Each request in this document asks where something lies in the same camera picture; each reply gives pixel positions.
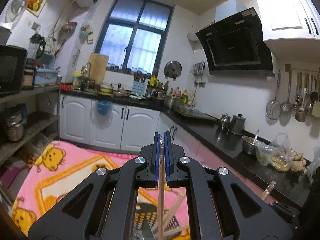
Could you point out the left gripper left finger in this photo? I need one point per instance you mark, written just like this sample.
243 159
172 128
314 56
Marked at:
103 205

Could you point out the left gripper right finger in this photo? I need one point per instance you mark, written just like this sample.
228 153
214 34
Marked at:
220 205

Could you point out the chopsticks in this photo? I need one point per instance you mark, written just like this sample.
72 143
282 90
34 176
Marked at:
268 190
165 218
161 188

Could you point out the chopsticks crossing diagonal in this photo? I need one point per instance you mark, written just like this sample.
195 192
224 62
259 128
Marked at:
175 230

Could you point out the dark green utensil caddy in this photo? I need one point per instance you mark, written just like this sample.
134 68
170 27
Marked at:
146 217

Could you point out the pink cartoon blanket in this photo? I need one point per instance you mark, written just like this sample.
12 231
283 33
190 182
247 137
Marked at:
58 170

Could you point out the plastic bag of vegetables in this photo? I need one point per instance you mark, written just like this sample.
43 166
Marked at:
277 154

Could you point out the steel bowl with spoon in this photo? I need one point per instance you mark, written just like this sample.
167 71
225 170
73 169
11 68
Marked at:
248 144

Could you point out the steel kettle pot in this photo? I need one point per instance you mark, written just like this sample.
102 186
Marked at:
237 124

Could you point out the small steel teapot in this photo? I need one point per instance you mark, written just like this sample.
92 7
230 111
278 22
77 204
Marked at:
225 121

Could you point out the blue bag on cabinet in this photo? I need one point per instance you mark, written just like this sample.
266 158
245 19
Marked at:
104 107

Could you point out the hanging steel ladle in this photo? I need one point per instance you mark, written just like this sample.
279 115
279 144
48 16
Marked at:
286 106

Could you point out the blue knife block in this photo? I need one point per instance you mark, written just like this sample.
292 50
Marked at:
138 88

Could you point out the stacked steel pots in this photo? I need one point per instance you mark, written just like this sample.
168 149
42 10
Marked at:
13 121

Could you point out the wooden cutting board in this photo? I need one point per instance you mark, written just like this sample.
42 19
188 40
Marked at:
98 66

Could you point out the light blue storage box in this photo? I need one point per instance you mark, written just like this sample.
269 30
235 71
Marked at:
45 76

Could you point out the hanging steel pot lid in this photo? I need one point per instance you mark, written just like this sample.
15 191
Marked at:
173 70

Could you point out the black range hood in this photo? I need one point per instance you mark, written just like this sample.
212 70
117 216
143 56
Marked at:
234 46

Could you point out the black microwave oven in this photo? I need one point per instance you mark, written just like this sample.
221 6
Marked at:
12 65

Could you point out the blender with black lid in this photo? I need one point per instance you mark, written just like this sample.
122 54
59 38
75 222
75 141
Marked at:
36 48

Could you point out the dark framed window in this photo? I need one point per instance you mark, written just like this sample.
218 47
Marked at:
134 33

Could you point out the white upper cabinet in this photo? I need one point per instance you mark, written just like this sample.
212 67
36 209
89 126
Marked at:
291 29

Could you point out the hanging wire skimmer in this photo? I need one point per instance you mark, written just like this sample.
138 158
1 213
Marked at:
273 106

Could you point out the glass pot lid on wall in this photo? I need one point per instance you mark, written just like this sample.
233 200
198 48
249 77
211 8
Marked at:
16 8

